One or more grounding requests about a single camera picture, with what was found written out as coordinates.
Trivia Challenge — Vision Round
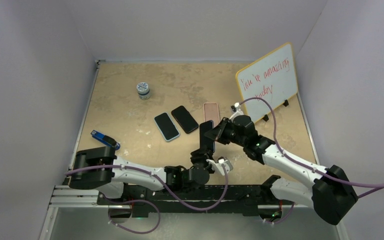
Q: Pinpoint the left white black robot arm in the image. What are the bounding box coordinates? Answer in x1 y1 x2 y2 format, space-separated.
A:
68 146 217 205

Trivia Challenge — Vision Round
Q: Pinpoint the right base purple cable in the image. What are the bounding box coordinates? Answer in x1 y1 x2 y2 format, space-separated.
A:
262 198 296 226

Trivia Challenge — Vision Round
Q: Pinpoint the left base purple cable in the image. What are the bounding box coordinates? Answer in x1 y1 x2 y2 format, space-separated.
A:
107 198 161 235

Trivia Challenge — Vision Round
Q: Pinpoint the black whiteboard stand foot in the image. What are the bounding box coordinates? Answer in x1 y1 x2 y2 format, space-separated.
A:
262 114 269 122

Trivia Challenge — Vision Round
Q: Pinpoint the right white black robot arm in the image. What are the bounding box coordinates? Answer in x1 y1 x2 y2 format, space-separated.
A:
204 115 359 225

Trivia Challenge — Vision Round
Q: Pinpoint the yellow framed whiteboard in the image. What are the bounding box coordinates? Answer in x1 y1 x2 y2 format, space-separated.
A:
235 42 298 123

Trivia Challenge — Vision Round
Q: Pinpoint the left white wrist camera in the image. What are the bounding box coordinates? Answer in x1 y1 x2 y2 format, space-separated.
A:
206 157 234 176

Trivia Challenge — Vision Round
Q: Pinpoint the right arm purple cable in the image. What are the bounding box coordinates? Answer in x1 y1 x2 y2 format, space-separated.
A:
235 96 384 200

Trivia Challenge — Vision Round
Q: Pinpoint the white blue lidded jar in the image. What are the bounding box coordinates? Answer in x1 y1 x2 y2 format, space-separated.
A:
136 82 151 100

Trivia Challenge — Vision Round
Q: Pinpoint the phone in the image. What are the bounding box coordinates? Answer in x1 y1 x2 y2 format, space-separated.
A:
170 105 199 134
153 112 180 142

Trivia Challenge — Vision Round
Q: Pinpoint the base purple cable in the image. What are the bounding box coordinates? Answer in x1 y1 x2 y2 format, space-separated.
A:
107 198 161 235
262 198 296 226

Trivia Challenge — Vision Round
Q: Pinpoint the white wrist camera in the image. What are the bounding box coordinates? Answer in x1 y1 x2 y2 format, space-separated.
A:
229 102 244 121
206 157 234 176

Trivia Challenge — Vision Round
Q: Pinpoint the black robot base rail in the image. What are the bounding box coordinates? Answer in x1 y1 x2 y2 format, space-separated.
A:
97 184 292 218

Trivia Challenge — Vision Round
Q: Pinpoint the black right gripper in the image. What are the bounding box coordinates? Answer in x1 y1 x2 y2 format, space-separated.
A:
206 117 247 147

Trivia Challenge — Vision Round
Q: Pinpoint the pink phone case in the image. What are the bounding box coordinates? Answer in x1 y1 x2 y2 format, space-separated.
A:
203 102 220 125

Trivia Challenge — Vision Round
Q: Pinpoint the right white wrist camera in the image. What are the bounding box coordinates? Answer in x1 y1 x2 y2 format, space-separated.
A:
229 102 244 121

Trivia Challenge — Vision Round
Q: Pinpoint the blue black stapler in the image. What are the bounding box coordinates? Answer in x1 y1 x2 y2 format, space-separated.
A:
90 130 121 150

